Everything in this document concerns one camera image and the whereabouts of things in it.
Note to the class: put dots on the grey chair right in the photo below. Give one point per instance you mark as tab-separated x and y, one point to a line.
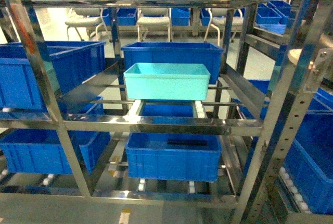
218	21

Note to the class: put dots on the blue bin bottom left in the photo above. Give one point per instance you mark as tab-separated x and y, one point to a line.
40	151

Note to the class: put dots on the grey chair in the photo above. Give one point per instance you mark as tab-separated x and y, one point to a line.
154	17
90	17
218	21

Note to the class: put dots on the blue bin lower left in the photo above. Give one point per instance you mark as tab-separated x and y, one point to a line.
73	62

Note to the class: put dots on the stainless steel shelf rack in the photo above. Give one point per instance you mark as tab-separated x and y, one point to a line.
302	25

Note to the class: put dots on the grey chair centre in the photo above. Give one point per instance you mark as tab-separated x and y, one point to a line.
154	17

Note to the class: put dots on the blue bin bottom centre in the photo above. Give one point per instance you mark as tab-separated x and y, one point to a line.
182	157

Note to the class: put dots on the large blue bin centre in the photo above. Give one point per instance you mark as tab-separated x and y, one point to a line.
175	52

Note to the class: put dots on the teal plastic bin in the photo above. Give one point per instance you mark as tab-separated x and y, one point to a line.
167	81

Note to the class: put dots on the blue bin lower right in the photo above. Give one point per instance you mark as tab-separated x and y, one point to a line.
307	169

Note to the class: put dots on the grey chair left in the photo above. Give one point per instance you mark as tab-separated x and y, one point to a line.
90	17

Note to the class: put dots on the blue bin lower centre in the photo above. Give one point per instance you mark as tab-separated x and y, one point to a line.
168	110

